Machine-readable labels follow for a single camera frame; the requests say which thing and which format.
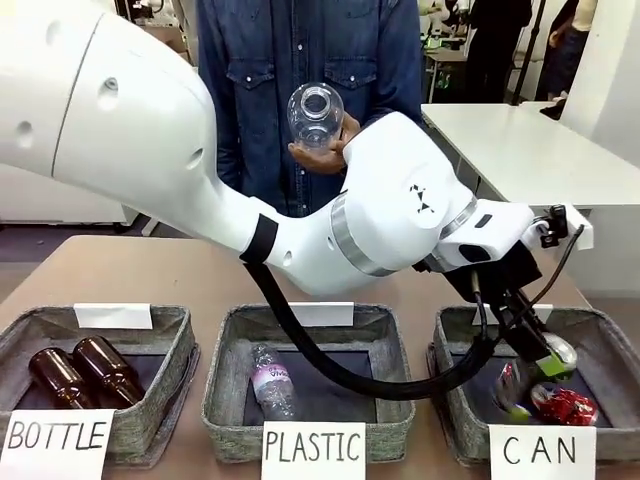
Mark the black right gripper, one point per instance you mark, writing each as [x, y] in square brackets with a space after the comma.
[505, 275]

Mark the crushed red soda can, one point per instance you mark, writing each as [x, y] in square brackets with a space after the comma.
[567, 406]

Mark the silver aluminium can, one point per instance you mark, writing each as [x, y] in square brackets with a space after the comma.
[567, 347]

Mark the clear plastic water bottle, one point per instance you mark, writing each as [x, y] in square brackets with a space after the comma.
[274, 382]

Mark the brown glass bottle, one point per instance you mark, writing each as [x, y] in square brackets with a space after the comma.
[107, 370]
[57, 377]

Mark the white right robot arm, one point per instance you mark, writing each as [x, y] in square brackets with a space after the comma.
[150, 125]

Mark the white CAN label card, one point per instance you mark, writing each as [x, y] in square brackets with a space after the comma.
[542, 450]

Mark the grey felt basket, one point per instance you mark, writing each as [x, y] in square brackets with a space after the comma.
[170, 400]
[220, 380]
[612, 350]

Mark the person's left hand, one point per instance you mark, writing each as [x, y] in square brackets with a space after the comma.
[320, 161]

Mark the white PLASTIC label card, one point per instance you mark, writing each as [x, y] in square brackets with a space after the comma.
[312, 447]
[315, 315]

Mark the white background table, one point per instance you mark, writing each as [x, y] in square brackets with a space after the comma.
[525, 150]

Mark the background desk with green items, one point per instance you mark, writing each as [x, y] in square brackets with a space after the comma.
[445, 70]

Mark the background person light top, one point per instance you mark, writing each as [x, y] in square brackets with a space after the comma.
[570, 55]

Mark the black tripod pole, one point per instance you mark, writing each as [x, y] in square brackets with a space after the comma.
[530, 50]

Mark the background person in black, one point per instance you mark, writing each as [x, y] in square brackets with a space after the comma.
[495, 45]

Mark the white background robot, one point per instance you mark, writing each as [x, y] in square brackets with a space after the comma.
[440, 12]

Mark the person in denim shirt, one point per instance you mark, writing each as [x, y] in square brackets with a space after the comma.
[260, 100]

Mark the white BOTTLE label card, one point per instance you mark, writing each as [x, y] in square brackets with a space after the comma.
[55, 440]
[112, 316]

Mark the white cabinet on casters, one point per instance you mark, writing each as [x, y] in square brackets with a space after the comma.
[50, 200]

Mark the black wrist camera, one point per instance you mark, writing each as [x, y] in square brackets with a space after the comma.
[554, 225]

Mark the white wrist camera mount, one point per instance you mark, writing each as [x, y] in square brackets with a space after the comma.
[575, 220]

